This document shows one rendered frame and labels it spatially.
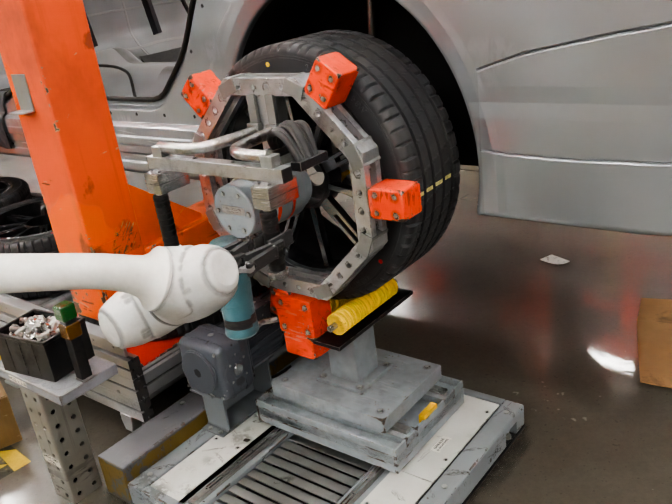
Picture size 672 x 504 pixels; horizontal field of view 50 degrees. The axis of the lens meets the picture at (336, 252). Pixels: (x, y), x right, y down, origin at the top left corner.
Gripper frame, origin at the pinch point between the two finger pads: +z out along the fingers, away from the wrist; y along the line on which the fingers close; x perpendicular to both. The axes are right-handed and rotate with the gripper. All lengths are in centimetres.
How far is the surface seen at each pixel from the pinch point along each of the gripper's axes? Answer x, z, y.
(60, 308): -17, -21, -54
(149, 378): -58, 7, -70
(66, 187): 8, -6, -63
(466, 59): 28, 46, 22
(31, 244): -34, 25, -154
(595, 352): -83, 115, 27
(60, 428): -58, -22, -73
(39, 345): -27, -25, -62
